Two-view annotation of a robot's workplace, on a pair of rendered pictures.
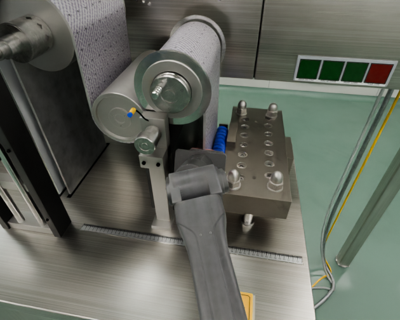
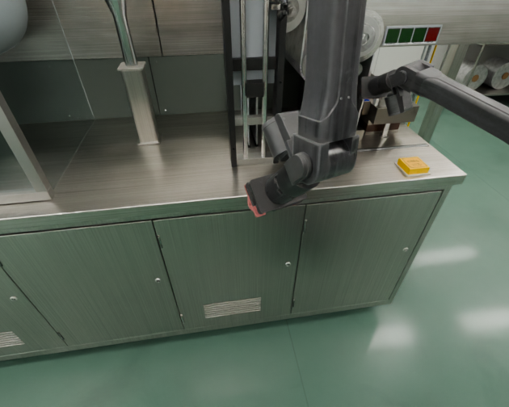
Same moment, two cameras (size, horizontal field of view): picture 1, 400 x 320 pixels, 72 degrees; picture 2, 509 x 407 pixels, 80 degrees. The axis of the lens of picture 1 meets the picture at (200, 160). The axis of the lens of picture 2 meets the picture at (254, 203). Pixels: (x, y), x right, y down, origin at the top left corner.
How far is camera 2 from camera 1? 81 cm
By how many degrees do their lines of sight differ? 14
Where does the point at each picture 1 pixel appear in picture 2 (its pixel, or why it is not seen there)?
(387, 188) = (426, 132)
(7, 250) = (250, 174)
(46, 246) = (274, 168)
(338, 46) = (410, 18)
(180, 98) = (369, 39)
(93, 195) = not seen: hidden behind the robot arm
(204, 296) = (460, 91)
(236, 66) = not seen: hidden behind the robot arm
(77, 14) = not seen: outside the picture
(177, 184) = (410, 67)
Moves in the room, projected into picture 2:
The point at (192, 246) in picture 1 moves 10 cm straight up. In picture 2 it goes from (439, 81) to (456, 37)
